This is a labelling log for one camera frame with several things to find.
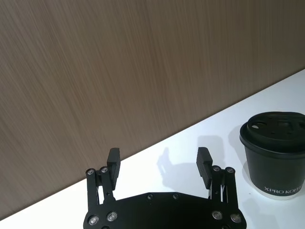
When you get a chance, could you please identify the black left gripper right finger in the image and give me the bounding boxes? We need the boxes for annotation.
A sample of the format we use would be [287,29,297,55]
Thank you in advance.
[195,146,243,226]

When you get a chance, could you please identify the black paper coffee cup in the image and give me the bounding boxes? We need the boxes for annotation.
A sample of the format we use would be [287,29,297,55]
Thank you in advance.
[240,138,305,201]

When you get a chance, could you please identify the black plastic cup lid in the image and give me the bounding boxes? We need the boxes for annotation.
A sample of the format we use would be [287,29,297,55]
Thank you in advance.
[239,111,305,151]

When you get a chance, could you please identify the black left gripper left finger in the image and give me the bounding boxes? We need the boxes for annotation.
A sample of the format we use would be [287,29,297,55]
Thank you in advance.
[86,147,121,227]

